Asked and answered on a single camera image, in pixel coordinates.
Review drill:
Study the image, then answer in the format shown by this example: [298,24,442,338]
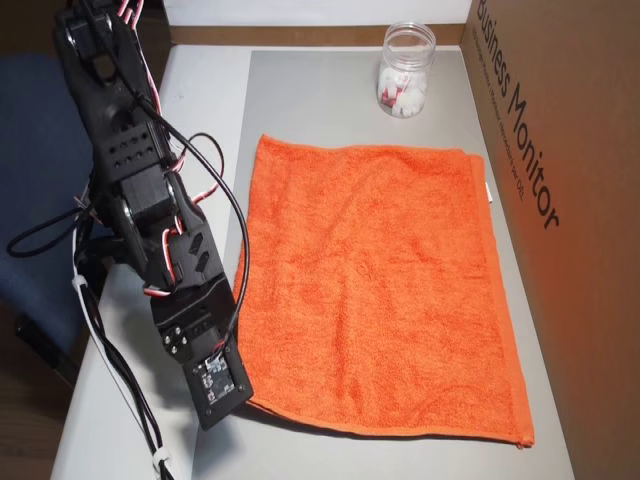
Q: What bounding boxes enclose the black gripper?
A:
[149,272,240,371]

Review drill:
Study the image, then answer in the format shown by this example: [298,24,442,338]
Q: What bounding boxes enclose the orange terry towel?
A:
[233,132,536,435]

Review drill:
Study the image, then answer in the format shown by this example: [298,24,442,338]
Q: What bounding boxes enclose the blue office chair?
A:
[0,53,117,389]

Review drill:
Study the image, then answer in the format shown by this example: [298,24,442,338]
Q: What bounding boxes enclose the grey desk mat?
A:
[185,49,576,480]

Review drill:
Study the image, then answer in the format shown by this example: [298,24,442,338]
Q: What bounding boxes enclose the red white eraser wrapper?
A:
[378,73,407,107]

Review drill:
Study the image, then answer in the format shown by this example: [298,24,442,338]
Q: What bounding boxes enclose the clear plastic jar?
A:
[375,20,437,119]

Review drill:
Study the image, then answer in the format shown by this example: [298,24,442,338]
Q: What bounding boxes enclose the brown cardboard monitor box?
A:
[459,0,640,480]

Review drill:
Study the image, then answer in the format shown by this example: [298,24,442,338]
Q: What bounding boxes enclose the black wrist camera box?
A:
[181,346,252,432]

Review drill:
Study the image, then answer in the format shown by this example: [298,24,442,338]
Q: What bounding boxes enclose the black power cable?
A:
[74,234,169,480]
[74,234,176,480]

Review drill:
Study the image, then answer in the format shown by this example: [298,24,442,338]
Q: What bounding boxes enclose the white cable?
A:
[73,214,166,451]

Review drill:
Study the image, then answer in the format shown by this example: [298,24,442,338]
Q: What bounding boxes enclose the black camera cable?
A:
[159,117,252,351]

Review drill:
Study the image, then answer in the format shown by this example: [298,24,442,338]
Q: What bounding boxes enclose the white cable tie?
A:
[151,438,176,464]

